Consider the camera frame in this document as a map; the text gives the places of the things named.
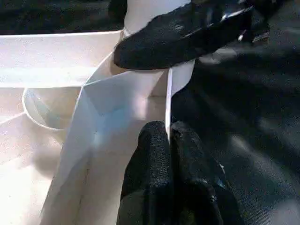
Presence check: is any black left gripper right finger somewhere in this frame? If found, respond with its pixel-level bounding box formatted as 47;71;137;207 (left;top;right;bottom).
170;121;244;225

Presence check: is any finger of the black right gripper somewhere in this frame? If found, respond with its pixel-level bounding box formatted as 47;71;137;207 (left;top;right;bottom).
109;0;128;24
114;0;255;70

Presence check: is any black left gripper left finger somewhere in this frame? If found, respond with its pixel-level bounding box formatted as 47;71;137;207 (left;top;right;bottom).
119;120;175;225

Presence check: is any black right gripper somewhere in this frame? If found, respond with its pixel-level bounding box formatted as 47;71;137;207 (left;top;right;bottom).
241;0;289;43

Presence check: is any white plastic table leg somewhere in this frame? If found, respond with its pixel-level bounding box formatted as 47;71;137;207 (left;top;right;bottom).
123;0;194;38

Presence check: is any white plastic table top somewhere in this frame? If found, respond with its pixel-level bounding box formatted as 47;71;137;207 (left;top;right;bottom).
0;30;195;225

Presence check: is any black glossy mat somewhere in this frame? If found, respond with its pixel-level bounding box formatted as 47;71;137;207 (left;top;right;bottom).
0;0;300;225

